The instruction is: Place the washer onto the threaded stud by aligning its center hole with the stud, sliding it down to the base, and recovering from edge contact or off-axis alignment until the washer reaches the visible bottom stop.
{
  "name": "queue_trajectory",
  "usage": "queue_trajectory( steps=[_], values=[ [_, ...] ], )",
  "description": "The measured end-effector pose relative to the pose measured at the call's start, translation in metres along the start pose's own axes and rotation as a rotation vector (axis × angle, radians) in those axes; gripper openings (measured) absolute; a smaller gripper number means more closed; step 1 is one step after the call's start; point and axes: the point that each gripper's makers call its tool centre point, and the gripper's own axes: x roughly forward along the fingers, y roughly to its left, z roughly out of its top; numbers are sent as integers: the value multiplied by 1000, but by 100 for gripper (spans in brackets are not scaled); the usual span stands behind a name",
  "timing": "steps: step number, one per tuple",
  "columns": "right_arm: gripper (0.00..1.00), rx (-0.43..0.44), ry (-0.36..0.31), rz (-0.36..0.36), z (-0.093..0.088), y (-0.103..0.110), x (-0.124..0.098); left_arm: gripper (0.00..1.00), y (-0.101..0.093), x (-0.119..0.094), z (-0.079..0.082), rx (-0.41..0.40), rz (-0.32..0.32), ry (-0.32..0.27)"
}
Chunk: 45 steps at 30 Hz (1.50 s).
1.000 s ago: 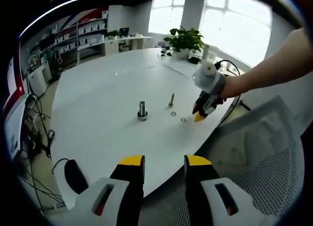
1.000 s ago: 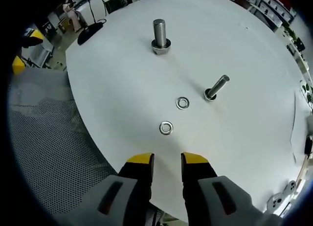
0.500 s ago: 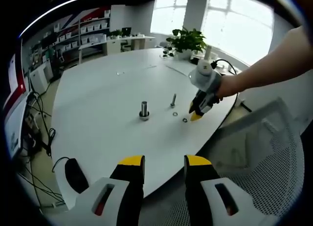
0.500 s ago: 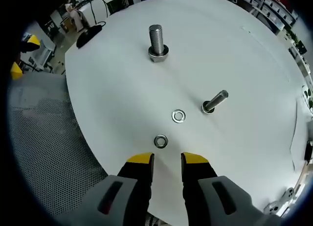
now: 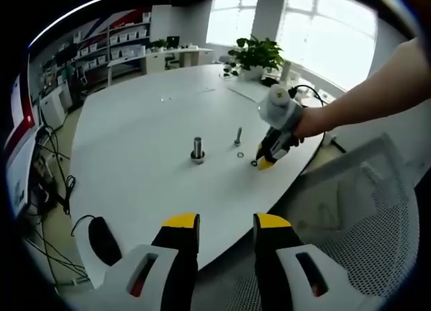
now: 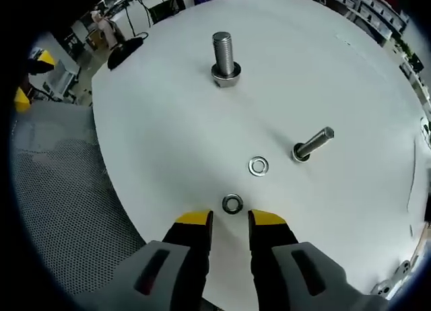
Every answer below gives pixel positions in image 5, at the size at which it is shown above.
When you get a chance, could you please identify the large threaded stud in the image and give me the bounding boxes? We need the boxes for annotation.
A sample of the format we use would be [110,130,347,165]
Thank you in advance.
[191,137,206,164]

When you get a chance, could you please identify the black computer mouse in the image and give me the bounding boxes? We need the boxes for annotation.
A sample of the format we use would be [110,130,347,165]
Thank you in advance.
[88,216,123,268]

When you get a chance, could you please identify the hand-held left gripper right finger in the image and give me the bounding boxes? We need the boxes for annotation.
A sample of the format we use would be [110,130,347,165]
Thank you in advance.
[253,212,371,311]

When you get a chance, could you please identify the white stand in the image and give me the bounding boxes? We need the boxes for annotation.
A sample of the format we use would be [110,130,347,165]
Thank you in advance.
[279,60,294,86]

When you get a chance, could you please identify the person's right hand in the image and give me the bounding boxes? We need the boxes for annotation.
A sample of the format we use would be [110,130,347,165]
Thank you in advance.
[292,107,329,147]

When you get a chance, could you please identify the white paper sheet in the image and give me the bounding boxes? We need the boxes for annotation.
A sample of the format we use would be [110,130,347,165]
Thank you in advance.
[227,78,270,105]

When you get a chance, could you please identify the green plant on long desk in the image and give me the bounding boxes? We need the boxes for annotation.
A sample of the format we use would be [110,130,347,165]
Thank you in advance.
[147,38,168,53]

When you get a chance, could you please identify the large curved monitor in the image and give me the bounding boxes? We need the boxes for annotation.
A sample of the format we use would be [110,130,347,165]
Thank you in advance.
[8,73,36,140]

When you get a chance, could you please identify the large potted green plant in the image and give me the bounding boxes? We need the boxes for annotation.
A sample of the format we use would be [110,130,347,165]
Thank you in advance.
[228,36,286,81]

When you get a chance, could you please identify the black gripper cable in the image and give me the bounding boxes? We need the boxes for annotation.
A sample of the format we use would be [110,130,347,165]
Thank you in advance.
[288,84,329,143]

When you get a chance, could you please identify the black mouse cable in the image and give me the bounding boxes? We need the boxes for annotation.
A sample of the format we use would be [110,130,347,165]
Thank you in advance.
[71,215,97,236]

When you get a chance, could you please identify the shelf of white storage bins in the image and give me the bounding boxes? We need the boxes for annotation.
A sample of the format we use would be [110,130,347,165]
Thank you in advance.
[72,7,152,73]

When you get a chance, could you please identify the long white desk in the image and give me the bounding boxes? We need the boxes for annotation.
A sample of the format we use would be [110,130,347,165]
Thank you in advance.
[106,46,215,86]

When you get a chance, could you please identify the black floor cables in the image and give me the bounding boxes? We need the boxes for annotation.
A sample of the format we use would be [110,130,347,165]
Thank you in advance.
[32,125,88,281]

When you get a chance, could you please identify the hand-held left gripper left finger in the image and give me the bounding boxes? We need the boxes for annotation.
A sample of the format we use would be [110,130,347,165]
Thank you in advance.
[100,212,201,311]

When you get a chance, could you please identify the grey mesh office chair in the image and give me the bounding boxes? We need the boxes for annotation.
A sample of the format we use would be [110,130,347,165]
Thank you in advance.
[232,132,422,311]

